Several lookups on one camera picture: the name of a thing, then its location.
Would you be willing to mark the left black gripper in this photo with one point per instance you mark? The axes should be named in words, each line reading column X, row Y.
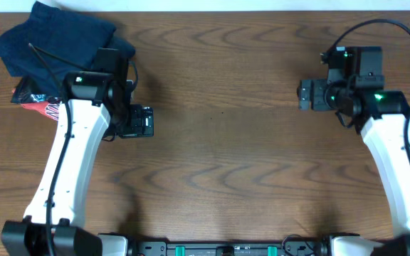
column 136, row 128

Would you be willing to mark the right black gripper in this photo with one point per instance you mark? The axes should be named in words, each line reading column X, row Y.
column 319, row 87

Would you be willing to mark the navy blue shorts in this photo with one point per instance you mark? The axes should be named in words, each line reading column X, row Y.
column 66, row 34

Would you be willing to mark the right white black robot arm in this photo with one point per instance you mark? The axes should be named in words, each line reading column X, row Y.
column 381, row 118

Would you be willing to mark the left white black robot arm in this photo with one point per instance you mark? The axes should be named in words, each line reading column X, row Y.
column 96, row 106

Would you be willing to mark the folded navy blue garment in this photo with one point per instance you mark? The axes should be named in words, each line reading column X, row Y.
column 126, row 49

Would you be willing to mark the red printed garment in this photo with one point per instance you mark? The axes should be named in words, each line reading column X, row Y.
column 50, row 110

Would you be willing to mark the black white printed garment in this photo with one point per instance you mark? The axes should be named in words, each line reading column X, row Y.
column 27, row 91

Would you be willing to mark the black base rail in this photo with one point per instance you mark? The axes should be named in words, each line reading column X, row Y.
column 226, row 249

